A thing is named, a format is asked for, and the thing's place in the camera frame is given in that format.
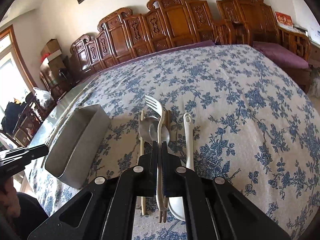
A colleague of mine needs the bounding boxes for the white plastic spoon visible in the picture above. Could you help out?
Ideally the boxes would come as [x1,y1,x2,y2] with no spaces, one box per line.
[169,113,194,222]

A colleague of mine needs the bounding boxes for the cream plastic chopstick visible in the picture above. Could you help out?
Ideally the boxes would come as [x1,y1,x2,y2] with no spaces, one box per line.
[140,110,146,216]

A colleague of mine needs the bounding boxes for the stainless steel spoon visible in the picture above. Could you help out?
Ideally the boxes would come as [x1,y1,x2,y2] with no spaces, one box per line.
[138,116,170,145]

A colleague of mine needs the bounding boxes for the brown wooden chopstick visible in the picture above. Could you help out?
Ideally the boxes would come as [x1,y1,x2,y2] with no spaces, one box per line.
[166,110,171,131]

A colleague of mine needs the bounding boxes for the cream plastic fork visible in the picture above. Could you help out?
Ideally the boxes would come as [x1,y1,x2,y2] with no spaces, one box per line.
[145,95,167,223]

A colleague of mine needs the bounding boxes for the person's left hand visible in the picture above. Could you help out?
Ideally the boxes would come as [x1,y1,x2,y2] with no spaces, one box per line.
[1,177,21,219]

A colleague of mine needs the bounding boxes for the grey rectangular utensil tray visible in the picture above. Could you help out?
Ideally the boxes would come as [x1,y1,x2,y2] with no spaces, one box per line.
[44,104,111,189]

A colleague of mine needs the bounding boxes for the blue floral tablecloth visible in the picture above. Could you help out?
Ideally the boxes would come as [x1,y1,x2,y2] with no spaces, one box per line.
[31,45,319,239]

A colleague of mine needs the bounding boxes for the cardboard boxes stack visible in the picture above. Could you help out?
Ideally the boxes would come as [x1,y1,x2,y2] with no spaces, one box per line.
[40,39,66,82]

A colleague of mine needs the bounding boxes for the purple seat cushion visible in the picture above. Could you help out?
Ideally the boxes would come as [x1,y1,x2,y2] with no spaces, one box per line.
[253,41,309,69]

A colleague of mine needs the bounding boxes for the carved wooden armchair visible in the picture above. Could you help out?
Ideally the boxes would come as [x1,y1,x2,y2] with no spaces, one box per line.
[216,0,311,91]

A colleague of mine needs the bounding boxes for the carved wooden long sofa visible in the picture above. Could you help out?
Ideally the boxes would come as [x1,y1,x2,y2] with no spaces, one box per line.
[69,0,235,81]

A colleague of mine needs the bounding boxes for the red calendar card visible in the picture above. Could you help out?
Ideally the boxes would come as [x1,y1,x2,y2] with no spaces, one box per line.
[274,11,293,29]

